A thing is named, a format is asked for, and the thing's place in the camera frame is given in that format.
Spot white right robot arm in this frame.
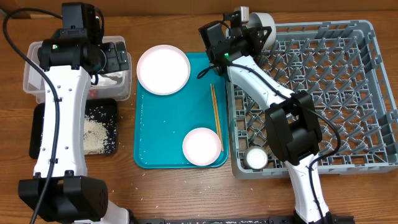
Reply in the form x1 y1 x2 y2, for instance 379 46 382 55
198 9 337 223

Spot black waste tray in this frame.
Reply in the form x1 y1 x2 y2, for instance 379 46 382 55
29 98 118 159

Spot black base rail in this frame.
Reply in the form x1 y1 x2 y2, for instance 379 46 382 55
130 212 355 224

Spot grey dishwasher rack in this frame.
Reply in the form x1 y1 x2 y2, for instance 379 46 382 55
223 19 398 180

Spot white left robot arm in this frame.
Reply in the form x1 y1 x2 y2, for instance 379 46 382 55
18 2 134 223

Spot white tissue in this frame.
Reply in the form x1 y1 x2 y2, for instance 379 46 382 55
91 72 125 86

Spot large pink plate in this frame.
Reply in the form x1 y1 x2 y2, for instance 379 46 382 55
136 45 191 95

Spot red snack wrapper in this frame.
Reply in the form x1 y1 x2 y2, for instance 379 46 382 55
88 90 98 98

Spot cooked rice pile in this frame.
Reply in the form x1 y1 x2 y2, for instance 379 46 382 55
83 105 118 155

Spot white cup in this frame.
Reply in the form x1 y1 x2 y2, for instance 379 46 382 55
244 146 268 170

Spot clear plastic waste bin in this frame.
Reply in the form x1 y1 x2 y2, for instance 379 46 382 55
23 52 132 103

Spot wooden chopstick left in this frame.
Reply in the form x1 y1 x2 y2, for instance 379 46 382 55
210 83 223 152

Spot grey bowl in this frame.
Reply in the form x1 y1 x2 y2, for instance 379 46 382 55
246 12 276 50

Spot teal serving tray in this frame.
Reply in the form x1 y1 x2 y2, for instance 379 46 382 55
133 53 229 169

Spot small pink plate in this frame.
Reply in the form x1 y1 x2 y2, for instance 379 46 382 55
182 128 221 166

